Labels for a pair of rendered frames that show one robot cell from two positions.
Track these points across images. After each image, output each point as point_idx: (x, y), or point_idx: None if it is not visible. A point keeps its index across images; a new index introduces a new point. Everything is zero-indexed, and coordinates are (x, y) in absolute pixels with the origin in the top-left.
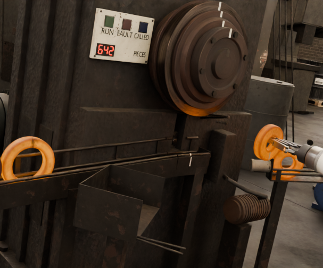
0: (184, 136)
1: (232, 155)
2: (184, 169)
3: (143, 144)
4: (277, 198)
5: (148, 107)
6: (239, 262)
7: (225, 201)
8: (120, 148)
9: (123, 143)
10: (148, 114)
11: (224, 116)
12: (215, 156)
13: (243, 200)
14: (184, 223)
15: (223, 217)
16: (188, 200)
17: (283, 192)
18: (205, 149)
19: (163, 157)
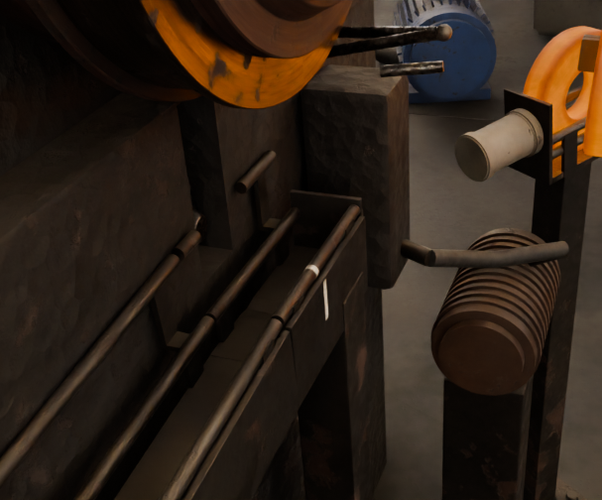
0: (229, 187)
1: (409, 156)
2: (316, 350)
3: (102, 361)
4: (568, 223)
5: (25, 148)
6: (522, 477)
7: (439, 331)
8: (8, 495)
9: (14, 460)
10: (62, 204)
11: (419, 31)
12: (354, 193)
13: (509, 304)
14: (352, 499)
15: (373, 331)
16: (345, 427)
17: (584, 196)
18: (329, 195)
19: (242, 388)
